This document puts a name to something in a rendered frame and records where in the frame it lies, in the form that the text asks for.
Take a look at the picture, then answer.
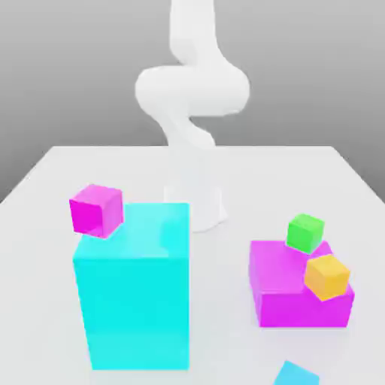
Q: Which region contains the small magenta cube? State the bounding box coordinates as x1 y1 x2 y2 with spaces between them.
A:
68 183 125 240

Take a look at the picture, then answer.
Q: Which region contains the small orange cube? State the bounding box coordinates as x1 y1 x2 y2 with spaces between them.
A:
303 253 351 302

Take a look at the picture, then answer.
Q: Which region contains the small light blue cube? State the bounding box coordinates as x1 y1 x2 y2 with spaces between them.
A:
272 359 320 385

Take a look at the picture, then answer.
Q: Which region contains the small green cube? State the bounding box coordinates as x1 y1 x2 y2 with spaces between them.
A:
286 213 326 256

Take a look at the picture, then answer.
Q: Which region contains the large magenta box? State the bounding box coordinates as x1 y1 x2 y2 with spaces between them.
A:
248 239 356 329

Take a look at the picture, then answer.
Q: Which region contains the large cyan box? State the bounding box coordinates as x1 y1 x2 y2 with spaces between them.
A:
72 202 191 371

